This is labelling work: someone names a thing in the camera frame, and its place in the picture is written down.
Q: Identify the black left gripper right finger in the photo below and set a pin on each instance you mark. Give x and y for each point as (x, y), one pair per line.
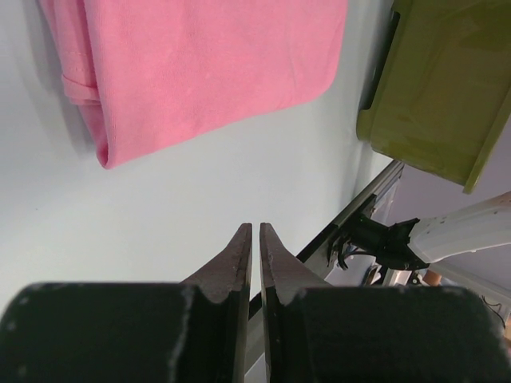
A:
(316, 332)

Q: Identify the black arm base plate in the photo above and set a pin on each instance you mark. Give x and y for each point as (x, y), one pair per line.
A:
(354, 232)

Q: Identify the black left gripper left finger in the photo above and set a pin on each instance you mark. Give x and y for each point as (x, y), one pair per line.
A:
(189, 331)

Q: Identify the pink t shirt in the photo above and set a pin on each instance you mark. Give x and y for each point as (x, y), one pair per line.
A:
(146, 75)

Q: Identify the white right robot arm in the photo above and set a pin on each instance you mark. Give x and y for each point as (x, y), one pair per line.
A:
(479, 226)

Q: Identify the olive green plastic basket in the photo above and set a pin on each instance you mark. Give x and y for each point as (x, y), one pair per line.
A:
(442, 95)

